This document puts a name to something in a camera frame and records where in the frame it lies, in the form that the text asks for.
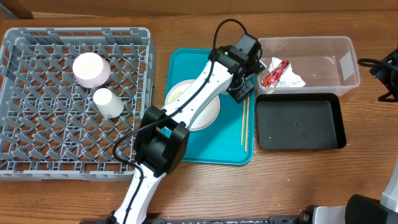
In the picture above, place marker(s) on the grey plastic dish rack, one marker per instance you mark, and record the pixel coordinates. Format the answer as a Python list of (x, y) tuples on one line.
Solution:
[(50, 125)]

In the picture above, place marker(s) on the black plastic tray bin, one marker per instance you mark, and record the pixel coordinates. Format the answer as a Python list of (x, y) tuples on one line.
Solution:
[(300, 121)]

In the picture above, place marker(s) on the clear plastic bin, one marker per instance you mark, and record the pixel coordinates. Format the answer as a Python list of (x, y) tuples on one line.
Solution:
[(327, 64)]

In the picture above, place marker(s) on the left wooden chopstick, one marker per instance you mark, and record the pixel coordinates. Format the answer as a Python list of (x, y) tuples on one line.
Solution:
[(243, 121)]

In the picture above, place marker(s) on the wooden chopstick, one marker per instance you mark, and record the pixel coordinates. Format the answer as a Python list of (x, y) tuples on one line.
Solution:
[(246, 125), (243, 121)]

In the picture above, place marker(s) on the white paper cup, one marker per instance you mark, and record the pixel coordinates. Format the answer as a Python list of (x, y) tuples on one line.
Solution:
[(109, 105)]

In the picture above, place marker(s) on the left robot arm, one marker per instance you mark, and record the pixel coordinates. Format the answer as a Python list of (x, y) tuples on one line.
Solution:
[(161, 141)]

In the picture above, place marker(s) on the small pink bowl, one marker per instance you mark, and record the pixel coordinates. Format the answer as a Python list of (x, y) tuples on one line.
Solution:
[(91, 70)]

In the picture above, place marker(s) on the large white plate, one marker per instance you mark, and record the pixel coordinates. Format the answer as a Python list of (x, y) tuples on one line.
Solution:
[(207, 116)]

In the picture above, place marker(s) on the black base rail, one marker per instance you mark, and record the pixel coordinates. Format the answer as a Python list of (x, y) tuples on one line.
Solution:
[(270, 220)]

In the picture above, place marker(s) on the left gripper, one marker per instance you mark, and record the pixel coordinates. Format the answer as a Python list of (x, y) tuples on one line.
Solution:
[(240, 93)]

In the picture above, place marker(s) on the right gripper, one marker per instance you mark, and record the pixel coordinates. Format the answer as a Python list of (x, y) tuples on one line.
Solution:
[(382, 71)]

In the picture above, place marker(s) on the white tissue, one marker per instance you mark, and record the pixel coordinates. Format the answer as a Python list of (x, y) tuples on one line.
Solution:
[(287, 77)]

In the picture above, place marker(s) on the rice leftovers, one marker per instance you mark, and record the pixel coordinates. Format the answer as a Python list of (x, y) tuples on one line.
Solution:
[(173, 95)]

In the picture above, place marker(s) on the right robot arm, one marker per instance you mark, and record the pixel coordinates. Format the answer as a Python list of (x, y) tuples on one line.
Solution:
[(360, 209)]

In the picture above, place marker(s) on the teal serving tray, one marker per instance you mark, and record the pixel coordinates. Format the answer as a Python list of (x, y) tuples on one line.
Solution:
[(220, 142)]

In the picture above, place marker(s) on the red snack wrapper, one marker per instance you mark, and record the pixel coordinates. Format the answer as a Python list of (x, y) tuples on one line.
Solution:
[(272, 78)]

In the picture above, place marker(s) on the right wooden chopstick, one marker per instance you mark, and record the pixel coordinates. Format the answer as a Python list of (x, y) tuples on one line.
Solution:
[(246, 125)]

